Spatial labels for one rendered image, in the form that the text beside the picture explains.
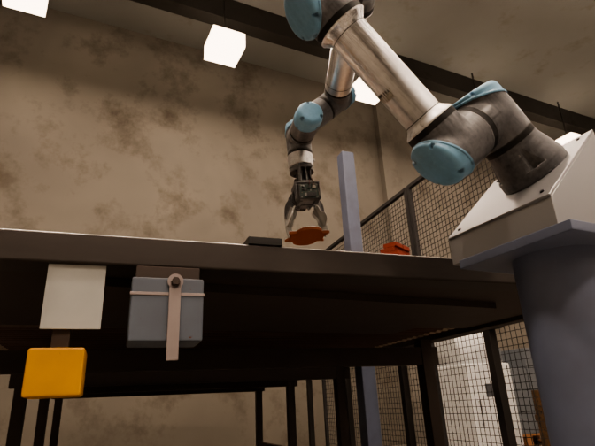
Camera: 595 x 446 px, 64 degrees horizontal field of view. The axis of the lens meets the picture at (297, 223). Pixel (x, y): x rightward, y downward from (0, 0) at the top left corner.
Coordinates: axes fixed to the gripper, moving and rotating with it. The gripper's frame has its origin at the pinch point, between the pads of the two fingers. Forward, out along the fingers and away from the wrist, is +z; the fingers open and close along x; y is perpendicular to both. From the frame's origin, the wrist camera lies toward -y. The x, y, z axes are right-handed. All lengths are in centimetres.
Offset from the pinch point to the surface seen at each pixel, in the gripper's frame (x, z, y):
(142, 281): -41, 20, 34
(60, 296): -56, 22, 34
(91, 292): -50, 21, 33
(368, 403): 74, 53, -184
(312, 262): -5.9, 15.3, 27.3
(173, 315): -36, 26, 34
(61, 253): -56, 14, 35
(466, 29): 389, -463, -407
